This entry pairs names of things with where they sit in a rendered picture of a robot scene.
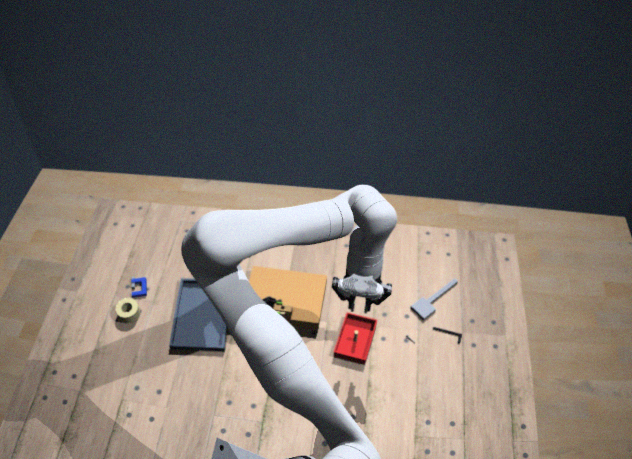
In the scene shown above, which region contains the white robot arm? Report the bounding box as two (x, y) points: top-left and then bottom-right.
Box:
(181, 185), (397, 459)

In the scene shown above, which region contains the light wooden bench board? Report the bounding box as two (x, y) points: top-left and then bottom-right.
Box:
(249, 266), (327, 329)

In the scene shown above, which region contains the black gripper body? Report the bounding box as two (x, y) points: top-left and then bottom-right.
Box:
(343, 270), (382, 286)

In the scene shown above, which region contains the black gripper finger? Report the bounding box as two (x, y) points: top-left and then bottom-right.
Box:
(332, 277), (356, 312)
(364, 283), (392, 314)

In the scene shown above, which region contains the red open tray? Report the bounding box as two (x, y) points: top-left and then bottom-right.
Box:
(334, 312), (377, 365)

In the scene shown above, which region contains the small wooden block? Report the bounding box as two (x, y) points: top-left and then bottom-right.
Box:
(273, 304), (293, 317)

